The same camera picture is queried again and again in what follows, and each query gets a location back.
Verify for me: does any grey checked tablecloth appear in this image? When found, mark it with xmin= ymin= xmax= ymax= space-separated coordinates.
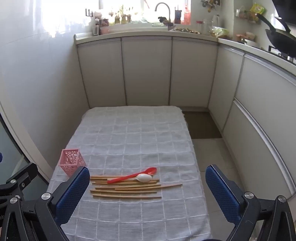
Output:
xmin=46 ymin=105 xmax=212 ymax=241

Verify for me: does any black wok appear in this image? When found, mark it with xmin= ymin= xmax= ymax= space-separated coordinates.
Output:
xmin=256 ymin=13 xmax=296 ymax=58

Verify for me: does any dark range hood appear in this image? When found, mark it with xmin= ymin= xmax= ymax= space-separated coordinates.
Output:
xmin=272 ymin=0 xmax=296 ymax=25

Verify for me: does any bag of green vegetables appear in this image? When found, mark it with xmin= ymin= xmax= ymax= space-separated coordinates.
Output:
xmin=209 ymin=26 xmax=230 ymax=39

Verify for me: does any white plastic spoon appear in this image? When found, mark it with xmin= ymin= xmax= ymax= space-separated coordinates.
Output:
xmin=129 ymin=173 xmax=153 ymax=183

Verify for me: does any curved metal faucet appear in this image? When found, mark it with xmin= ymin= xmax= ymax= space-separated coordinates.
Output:
xmin=154 ymin=2 xmax=173 ymax=26

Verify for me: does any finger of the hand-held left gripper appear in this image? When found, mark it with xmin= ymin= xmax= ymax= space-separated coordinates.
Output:
xmin=0 ymin=162 xmax=38 ymax=198

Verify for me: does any gas stove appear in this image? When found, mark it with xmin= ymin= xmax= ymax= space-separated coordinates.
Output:
xmin=268 ymin=45 xmax=296 ymax=64

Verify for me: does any pile of wooden chopsticks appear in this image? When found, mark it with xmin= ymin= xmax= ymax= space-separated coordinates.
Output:
xmin=90 ymin=176 xmax=183 ymax=199

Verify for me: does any clear plastic bottle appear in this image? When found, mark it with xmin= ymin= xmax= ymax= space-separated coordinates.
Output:
xmin=211 ymin=14 xmax=221 ymax=35

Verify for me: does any red plastic spoon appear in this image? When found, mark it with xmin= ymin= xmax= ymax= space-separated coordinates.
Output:
xmin=107 ymin=167 xmax=157 ymax=184

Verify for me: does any row of small potted ornaments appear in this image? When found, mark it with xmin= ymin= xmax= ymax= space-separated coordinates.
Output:
xmin=108 ymin=6 xmax=135 ymax=25

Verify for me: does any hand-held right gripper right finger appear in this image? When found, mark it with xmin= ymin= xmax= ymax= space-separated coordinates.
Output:
xmin=205 ymin=164 xmax=296 ymax=241

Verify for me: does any white kitchen countertop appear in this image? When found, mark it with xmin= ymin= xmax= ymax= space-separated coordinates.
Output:
xmin=74 ymin=29 xmax=296 ymax=77

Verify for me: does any white cabinet door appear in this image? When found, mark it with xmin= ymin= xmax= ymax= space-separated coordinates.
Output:
xmin=208 ymin=45 xmax=245 ymax=131
xmin=77 ymin=38 xmax=127 ymax=109
xmin=121 ymin=37 xmax=173 ymax=106
xmin=234 ymin=54 xmax=296 ymax=183
xmin=169 ymin=38 xmax=218 ymax=107
xmin=222 ymin=100 xmax=296 ymax=204

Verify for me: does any plate of food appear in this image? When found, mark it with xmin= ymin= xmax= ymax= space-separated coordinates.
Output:
xmin=173 ymin=27 xmax=202 ymax=35

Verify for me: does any yellow green snack bag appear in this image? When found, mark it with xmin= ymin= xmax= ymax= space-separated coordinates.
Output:
xmin=251 ymin=2 xmax=266 ymax=16

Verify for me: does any red labelled bottle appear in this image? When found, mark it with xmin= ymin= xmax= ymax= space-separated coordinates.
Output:
xmin=183 ymin=5 xmax=191 ymax=25

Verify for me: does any pink perforated utensil holder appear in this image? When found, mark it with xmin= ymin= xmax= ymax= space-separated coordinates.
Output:
xmin=60 ymin=149 xmax=86 ymax=178

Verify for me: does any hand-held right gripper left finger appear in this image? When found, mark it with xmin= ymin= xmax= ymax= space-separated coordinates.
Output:
xmin=0 ymin=166 xmax=90 ymax=241

